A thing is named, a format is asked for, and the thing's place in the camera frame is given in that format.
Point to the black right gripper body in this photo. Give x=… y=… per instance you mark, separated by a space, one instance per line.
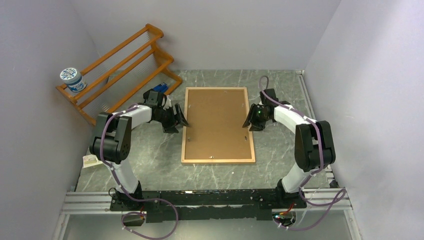
x=259 y=116

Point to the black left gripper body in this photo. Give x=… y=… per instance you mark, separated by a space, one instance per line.
x=166 y=117

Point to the blue stapler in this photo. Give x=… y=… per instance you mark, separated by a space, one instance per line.
x=161 y=88

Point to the small white red box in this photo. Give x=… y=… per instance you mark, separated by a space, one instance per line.
x=90 y=160

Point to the brown backing board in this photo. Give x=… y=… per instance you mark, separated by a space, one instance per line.
x=217 y=124

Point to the blue white jar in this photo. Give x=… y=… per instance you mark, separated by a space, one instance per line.
x=73 y=79

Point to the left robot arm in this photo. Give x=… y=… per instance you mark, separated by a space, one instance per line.
x=112 y=134

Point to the black base bar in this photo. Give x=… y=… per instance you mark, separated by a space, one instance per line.
x=168 y=205

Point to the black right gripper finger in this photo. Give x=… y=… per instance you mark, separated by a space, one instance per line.
x=252 y=117
x=257 y=127

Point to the light wooden picture frame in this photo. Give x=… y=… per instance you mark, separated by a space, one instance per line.
x=218 y=161

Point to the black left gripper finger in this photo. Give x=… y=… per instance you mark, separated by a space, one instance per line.
x=170 y=130
x=179 y=116

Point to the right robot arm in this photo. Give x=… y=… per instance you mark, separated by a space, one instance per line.
x=313 y=145

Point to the orange wooden rack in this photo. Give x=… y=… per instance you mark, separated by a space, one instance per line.
x=136 y=64

